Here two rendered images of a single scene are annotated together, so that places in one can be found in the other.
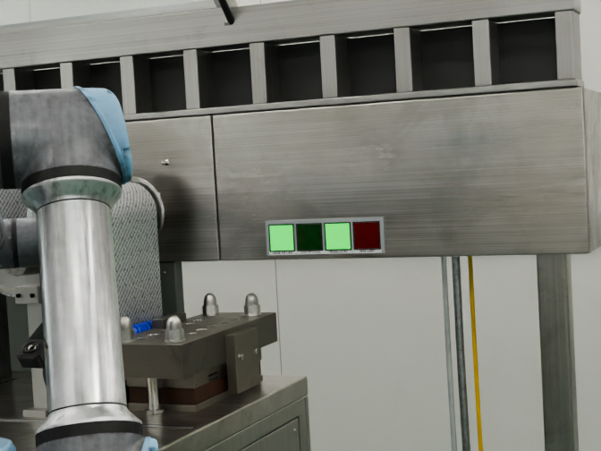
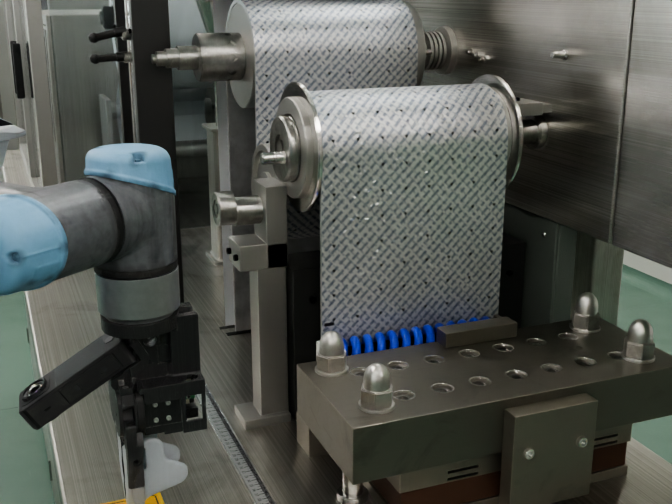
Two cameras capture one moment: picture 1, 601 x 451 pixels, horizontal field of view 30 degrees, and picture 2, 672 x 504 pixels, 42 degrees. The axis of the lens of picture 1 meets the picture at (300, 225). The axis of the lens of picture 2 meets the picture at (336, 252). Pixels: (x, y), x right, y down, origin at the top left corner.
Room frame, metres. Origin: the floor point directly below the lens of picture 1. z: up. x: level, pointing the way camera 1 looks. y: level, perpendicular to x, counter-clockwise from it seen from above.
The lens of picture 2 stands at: (1.39, -0.29, 1.42)
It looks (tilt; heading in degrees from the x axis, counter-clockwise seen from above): 17 degrees down; 45
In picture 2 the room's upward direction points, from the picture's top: straight up
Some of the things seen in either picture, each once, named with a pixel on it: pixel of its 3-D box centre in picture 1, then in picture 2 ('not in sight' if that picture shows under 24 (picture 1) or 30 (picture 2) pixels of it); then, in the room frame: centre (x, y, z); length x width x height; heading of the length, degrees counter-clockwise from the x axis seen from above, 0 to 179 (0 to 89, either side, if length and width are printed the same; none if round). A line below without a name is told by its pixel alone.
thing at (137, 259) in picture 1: (128, 286); (414, 264); (2.15, 0.34, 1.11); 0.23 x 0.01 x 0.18; 157
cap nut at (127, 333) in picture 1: (124, 328); (331, 350); (2.00, 0.32, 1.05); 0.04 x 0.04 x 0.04
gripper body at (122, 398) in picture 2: not in sight; (151, 370); (1.81, 0.37, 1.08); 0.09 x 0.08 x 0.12; 157
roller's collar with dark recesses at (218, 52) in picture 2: not in sight; (218, 56); (2.13, 0.68, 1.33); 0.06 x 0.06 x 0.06; 67
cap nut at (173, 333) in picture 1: (173, 327); (376, 384); (1.97, 0.23, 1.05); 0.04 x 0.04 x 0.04
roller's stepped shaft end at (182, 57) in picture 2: not in sight; (174, 58); (2.08, 0.70, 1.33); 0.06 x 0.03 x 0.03; 157
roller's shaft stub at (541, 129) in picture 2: not in sight; (515, 132); (2.32, 0.33, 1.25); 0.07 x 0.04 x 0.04; 157
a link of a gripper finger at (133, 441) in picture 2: not in sight; (132, 441); (1.77, 0.36, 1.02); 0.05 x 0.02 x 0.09; 67
